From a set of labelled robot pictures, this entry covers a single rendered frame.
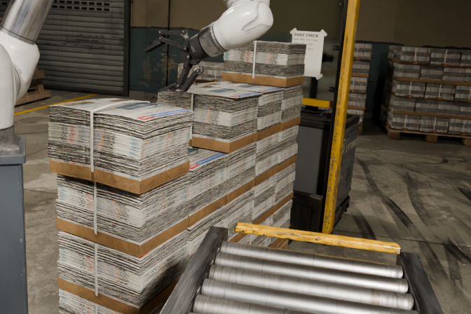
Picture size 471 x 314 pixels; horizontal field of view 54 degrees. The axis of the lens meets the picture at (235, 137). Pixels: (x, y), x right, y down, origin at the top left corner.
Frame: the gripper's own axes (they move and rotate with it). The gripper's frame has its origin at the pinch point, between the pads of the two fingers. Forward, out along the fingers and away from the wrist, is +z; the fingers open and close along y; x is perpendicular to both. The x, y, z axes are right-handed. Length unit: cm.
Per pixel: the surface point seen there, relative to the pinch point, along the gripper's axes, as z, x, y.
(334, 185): 18, 158, 79
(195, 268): -18, -37, 53
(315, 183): 36, 173, 78
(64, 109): 27.9, -15.4, 1.6
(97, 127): 17.7, -14.8, 11.0
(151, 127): 1.3, -10.6, 17.4
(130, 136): 7.1, -14.4, 17.5
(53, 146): 37.6, -16.4, 10.9
